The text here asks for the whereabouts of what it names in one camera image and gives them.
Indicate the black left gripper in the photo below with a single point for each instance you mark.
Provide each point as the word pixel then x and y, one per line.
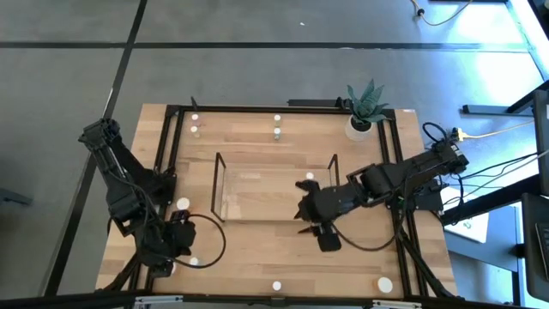
pixel 167 246

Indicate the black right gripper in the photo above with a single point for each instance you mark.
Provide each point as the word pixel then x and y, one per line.
pixel 326 201

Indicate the small teal medicine bottle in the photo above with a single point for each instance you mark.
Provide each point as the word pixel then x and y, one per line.
pixel 277 131
pixel 309 175
pixel 194 261

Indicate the pink translucent cup stack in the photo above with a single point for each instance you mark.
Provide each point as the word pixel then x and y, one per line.
pixel 276 285

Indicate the pale yellow translucent cup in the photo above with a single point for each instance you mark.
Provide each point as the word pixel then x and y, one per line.
pixel 194 129

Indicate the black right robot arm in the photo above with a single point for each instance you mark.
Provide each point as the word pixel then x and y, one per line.
pixel 407 171

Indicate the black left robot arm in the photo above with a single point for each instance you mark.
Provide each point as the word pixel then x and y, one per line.
pixel 116 171

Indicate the snake plant in white pot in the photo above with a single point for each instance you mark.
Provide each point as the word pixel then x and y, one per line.
pixel 354 134

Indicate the black rectangular bar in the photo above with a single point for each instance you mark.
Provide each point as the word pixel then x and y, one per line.
pixel 313 103

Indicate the white paper sheet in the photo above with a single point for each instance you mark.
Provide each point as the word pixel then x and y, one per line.
pixel 467 227

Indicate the black diagonal desk beam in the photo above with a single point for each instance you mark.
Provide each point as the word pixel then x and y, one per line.
pixel 493 201

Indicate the grey desk top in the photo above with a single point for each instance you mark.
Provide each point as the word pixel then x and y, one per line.
pixel 493 251

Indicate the black desk foot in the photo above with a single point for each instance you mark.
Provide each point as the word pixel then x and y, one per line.
pixel 493 110

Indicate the black laptop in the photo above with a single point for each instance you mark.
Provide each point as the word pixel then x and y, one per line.
pixel 536 240

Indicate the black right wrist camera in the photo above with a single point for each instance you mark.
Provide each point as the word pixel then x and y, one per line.
pixel 329 241

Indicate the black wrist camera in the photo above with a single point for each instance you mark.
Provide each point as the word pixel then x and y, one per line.
pixel 329 241
pixel 182 216

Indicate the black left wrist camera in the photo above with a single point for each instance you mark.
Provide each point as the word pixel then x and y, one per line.
pixel 182 216

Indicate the wooden shelf with black frame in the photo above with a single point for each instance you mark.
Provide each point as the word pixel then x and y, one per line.
pixel 266 193

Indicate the black aluminium table frame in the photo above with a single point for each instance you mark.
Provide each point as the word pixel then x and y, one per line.
pixel 257 110

